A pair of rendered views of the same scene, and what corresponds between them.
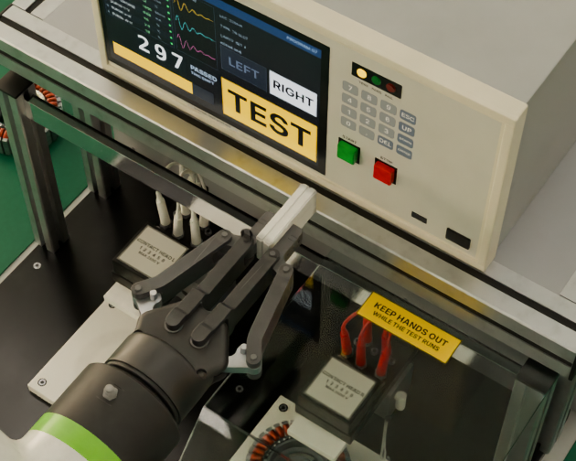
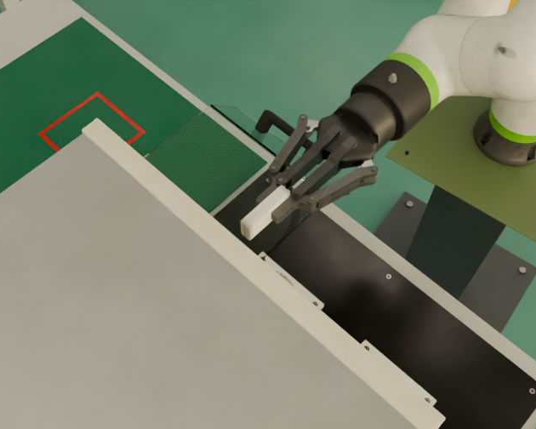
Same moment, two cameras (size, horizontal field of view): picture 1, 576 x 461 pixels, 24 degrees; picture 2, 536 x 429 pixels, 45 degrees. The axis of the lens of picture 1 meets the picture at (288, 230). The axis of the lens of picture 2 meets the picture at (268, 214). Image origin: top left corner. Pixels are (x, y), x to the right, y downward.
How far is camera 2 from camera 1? 108 cm
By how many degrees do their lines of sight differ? 66
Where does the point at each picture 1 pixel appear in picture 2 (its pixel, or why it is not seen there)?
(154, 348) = (365, 107)
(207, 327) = (330, 132)
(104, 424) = (395, 65)
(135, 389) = (377, 81)
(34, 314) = not seen: outside the picture
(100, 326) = not seen: outside the picture
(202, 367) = (334, 117)
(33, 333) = not seen: outside the picture
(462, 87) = (124, 149)
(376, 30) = (173, 214)
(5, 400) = (450, 397)
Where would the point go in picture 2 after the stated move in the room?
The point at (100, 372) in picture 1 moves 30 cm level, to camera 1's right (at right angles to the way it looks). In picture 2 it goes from (398, 94) to (162, 65)
